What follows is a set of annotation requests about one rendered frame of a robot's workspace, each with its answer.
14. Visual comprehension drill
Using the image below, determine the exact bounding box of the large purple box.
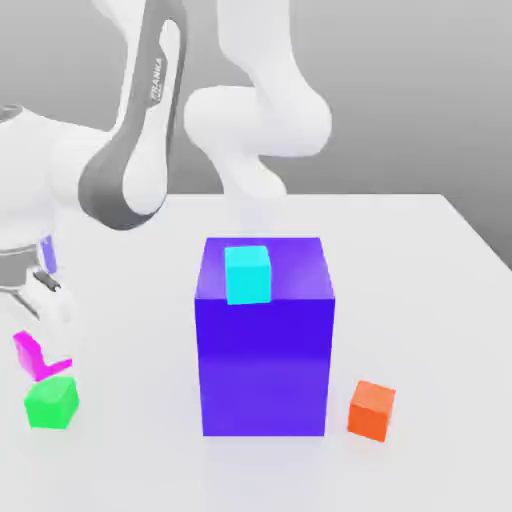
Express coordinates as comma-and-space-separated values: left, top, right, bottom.
193, 236, 336, 438

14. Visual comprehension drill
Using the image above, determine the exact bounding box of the small orange cube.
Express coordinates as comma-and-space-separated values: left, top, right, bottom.
346, 379, 398, 444

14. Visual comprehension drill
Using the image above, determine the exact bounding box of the small green cube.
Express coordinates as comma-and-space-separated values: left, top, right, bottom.
23, 375, 80, 432

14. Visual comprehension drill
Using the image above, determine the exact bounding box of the small cyan cube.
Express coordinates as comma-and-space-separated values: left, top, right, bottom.
223, 244, 273, 306

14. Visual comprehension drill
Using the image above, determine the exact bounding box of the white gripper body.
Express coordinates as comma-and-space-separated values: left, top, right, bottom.
0, 276, 80, 342

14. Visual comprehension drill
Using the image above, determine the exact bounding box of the small magenta cube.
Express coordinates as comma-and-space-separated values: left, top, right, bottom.
12, 330, 74, 383

